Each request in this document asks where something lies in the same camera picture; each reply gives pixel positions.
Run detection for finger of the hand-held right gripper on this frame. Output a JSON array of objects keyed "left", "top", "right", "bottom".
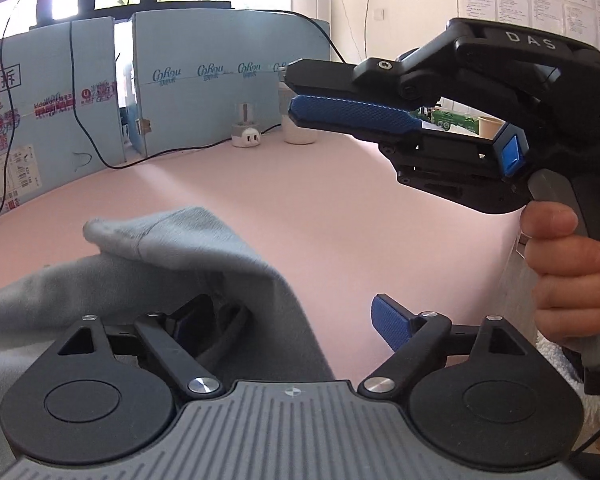
[
  {"left": 284, "top": 56, "right": 420, "bottom": 111},
  {"left": 286, "top": 94, "right": 433, "bottom": 153}
]

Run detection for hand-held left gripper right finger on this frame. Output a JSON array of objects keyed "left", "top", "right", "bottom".
[{"left": 357, "top": 294, "right": 528, "bottom": 403}]

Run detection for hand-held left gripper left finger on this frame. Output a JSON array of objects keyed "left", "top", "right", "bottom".
[{"left": 55, "top": 294, "right": 226, "bottom": 398}]

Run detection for grey sweatshirt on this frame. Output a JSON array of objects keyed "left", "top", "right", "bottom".
[{"left": 0, "top": 205, "right": 337, "bottom": 476}]

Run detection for person's right hand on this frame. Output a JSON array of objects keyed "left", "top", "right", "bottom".
[{"left": 520, "top": 201, "right": 600, "bottom": 352}]

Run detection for beige paper cup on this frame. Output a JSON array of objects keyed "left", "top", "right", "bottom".
[{"left": 479, "top": 115, "right": 504, "bottom": 139}]

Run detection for white cup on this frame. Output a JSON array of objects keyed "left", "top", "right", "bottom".
[{"left": 279, "top": 82, "right": 317, "bottom": 145}]

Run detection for white socket adapter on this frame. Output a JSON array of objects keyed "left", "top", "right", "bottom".
[{"left": 231, "top": 102, "right": 264, "bottom": 149}]

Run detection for blue foam board script logos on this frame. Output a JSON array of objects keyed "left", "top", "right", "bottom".
[{"left": 131, "top": 9, "right": 332, "bottom": 157}]

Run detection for white fluffy cloth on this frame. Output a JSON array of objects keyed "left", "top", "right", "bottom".
[{"left": 534, "top": 332, "right": 588, "bottom": 386}]

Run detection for large light blue cardboard box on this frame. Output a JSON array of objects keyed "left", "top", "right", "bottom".
[{"left": 0, "top": 16, "right": 118, "bottom": 228}]

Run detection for black cable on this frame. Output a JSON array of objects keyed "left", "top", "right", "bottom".
[
  {"left": 0, "top": 0, "right": 53, "bottom": 235},
  {"left": 230, "top": 8, "right": 355, "bottom": 65},
  {"left": 66, "top": 0, "right": 233, "bottom": 170}
]

